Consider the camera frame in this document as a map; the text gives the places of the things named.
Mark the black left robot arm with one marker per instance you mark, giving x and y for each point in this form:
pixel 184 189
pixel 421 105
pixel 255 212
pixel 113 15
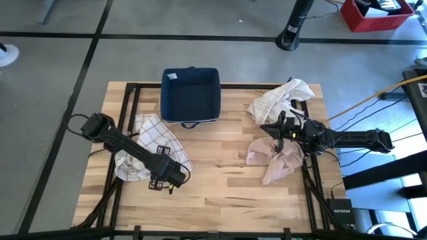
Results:
pixel 126 143

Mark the black desk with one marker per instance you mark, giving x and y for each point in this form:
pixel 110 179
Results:
pixel 418 106

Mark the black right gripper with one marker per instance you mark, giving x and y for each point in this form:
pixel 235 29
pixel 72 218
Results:
pixel 297 131

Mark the black pedestal stand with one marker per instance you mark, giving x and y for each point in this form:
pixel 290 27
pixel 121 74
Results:
pixel 293 30

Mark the grey power strip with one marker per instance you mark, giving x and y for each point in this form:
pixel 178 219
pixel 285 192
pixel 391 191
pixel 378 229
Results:
pixel 397 96

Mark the red plastic crate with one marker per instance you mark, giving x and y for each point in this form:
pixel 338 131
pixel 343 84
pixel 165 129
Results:
pixel 367 25

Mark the long black metal beam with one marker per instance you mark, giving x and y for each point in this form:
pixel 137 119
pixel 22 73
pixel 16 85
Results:
pixel 383 171

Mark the navy fabric basket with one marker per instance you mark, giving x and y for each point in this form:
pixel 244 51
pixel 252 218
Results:
pixel 190 96

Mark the black electronic device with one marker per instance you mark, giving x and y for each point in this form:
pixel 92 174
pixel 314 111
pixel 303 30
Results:
pixel 383 4

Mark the white red-checked towel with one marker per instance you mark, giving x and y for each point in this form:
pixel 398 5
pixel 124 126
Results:
pixel 156 136

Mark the pale pink towel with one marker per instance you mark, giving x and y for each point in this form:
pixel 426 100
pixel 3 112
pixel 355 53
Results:
pixel 280 163

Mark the black aluminium table frame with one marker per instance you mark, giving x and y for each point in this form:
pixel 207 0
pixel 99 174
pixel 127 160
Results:
pixel 247 86

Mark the white grey-striped towel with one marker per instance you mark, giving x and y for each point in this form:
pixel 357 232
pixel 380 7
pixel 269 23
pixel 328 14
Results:
pixel 273 100

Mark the grey metal leg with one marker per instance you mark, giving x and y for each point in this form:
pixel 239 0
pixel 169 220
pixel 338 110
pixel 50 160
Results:
pixel 46 11

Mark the black Netgear network switch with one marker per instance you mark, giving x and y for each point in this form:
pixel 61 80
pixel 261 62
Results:
pixel 342 211

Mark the short black metal beam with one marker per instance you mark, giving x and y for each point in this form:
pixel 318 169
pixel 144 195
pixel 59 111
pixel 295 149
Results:
pixel 415 192

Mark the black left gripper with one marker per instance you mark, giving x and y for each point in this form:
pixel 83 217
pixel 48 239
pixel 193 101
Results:
pixel 168 171

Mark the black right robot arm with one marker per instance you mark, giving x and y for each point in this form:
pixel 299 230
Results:
pixel 353 137

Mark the white round base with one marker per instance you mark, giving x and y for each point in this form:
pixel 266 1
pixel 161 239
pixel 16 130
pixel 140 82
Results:
pixel 8 55

